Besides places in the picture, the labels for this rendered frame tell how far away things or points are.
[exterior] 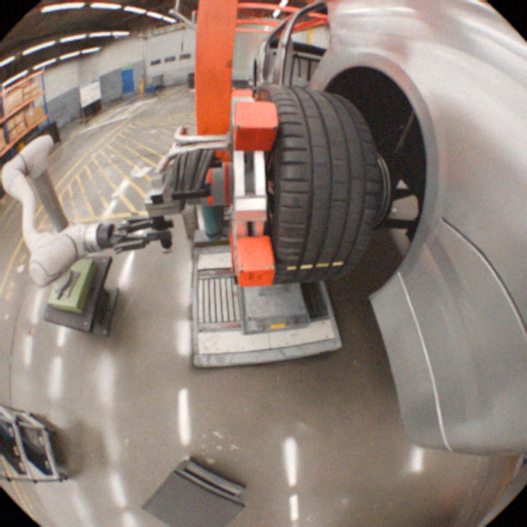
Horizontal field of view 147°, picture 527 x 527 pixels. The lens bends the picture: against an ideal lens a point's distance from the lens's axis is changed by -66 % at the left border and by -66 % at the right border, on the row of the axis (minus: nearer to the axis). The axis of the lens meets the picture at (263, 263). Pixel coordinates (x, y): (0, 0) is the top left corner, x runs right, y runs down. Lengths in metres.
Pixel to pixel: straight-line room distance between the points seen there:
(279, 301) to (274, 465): 0.96
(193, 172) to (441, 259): 0.53
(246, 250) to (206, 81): 0.80
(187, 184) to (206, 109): 0.64
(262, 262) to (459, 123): 0.50
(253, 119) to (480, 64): 0.47
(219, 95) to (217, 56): 0.21
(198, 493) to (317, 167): 1.16
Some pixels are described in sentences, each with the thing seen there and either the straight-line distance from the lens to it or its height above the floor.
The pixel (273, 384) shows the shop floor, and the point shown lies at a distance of 1.26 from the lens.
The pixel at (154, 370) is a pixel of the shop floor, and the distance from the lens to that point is 1.36.
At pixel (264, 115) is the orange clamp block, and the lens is 0.41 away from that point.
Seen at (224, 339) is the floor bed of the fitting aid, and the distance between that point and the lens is 1.22.
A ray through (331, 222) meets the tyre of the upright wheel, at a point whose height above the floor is 0.96.
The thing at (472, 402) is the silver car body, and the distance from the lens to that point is 0.48.
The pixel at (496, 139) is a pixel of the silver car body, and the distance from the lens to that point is 0.42.
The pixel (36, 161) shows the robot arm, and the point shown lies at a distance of 1.11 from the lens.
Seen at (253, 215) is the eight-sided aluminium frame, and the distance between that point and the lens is 0.45.
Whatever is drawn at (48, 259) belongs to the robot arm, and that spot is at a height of 0.95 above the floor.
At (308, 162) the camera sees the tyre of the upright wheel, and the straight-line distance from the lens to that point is 0.43.
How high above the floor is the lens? 1.25
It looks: 54 degrees down
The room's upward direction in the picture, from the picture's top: 8 degrees clockwise
